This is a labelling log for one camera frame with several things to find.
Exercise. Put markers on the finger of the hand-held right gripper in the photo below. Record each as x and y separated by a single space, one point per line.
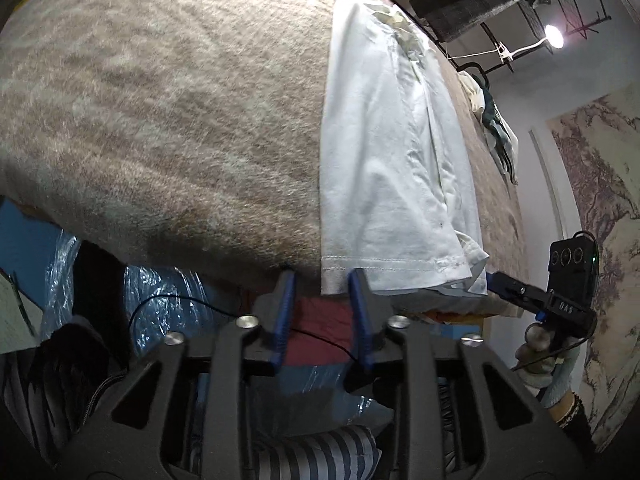
510 287

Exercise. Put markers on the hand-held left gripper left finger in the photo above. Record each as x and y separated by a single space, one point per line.
281 312

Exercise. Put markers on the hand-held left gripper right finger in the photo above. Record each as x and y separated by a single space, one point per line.
358 317

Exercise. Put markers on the white t-shirt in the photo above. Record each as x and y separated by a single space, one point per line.
395 160

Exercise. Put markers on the person's right forearm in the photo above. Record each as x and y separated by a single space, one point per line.
572 412

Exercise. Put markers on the green and white clothes pile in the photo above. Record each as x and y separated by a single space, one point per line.
495 127

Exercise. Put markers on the black metal clothes rack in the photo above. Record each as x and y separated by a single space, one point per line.
500 52

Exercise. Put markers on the person's right hand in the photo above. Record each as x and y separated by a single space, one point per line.
542 355

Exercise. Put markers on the red cloth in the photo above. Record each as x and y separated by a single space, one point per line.
320 317

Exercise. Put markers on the blue plastic-wrapped bundle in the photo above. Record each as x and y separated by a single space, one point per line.
160 287

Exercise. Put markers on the blue white striped cloth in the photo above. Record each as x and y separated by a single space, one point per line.
310 452

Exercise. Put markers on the beige fuzzy blanket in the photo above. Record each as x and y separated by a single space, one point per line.
160 120

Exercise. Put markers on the white clip lamp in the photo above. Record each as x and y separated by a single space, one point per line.
552 36

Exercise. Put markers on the white paper notebook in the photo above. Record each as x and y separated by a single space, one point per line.
15 312

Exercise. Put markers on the wall map poster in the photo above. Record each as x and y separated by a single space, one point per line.
605 220

